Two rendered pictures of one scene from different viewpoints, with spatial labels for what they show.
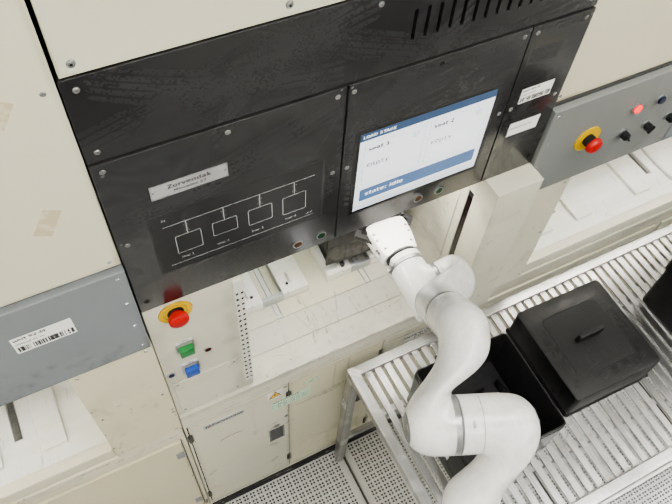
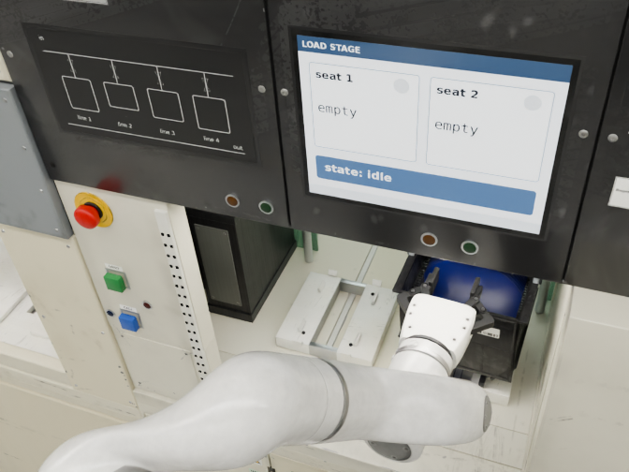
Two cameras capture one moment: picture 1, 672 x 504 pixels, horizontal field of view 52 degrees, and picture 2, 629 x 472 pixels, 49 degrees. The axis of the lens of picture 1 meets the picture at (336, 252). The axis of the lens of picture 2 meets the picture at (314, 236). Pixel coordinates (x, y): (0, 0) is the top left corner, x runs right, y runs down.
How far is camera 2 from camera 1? 0.91 m
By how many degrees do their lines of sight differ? 38
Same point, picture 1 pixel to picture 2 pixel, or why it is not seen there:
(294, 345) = not seen: hidden behind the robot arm
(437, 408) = (79, 456)
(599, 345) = not seen: outside the picture
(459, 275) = (422, 391)
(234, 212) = (128, 79)
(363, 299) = not seen: hidden behind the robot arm
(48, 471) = (15, 350)
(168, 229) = (51, 56)
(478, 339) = (217, 407)
